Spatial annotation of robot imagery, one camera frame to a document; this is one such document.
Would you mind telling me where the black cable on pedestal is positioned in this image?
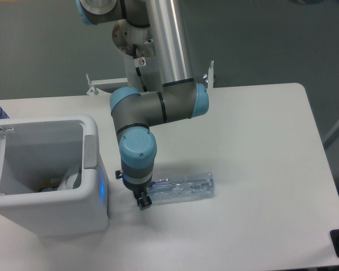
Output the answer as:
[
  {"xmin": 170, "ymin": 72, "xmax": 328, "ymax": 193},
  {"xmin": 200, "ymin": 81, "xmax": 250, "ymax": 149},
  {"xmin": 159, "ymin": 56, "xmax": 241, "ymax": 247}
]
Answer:
[{"xmin": 132, "ymin": 43, "xmax": 148, "ymax": 93}]

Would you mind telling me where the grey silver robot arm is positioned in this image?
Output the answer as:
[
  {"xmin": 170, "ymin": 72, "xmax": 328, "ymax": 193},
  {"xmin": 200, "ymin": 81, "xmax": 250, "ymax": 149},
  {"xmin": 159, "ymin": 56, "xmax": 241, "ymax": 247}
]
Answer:
[{"xmin": 76, "ymin": 1, "xmax": 209, "ymax": 210}]

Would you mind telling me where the white metal frame left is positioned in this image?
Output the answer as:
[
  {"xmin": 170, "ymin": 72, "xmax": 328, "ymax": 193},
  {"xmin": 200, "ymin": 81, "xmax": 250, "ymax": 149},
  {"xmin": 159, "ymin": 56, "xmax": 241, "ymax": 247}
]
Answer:
[{"xmin": 86, "ymin": 73, "xmax": 128, "ymax": 95}]

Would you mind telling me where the white post with wingnut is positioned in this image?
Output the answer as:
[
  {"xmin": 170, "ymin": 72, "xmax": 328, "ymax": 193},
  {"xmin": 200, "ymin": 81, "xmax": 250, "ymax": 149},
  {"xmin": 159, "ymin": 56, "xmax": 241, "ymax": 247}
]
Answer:
[{"xmin": 203, "ymin": 60, "xmax": 216, "ymax": 89}]

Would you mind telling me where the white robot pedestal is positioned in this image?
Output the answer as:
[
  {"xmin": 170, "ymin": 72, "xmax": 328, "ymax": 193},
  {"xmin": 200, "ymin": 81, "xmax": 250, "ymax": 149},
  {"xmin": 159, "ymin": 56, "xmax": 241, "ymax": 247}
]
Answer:
[{"xmin": 112, "ymin": 19, "xmax": 162, "ymax": 91}]

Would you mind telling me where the clear plastic wrapper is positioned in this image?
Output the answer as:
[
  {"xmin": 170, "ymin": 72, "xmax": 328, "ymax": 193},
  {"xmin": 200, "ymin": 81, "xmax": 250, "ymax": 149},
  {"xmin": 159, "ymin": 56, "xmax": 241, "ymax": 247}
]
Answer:
[{"xmin": 57, "ymin": 164, "xmax": 81, "ymax": 191}]

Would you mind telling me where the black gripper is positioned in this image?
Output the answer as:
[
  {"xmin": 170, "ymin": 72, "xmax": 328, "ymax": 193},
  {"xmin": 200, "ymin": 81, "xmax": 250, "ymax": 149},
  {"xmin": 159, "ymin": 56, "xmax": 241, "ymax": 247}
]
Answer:
[{"xmin": 115, "ymin": 169, "xmax": 153, "ymax": 211}]

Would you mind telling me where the white trash can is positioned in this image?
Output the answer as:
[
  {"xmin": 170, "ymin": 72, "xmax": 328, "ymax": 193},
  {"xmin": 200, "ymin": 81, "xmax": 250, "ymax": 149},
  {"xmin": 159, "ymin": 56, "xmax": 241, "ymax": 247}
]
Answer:
[{"xmin": 0, "ymin": 115, "xmax": 109, "ymax": 236}]

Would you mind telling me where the crushed clear plastic bottle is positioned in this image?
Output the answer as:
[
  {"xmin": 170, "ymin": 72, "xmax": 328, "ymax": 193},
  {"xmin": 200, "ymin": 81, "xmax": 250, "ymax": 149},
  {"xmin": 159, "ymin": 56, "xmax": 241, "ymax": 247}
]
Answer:
[{"xmin": 147, "ymin": 172, "xmax": 215, "ymax": 205}]

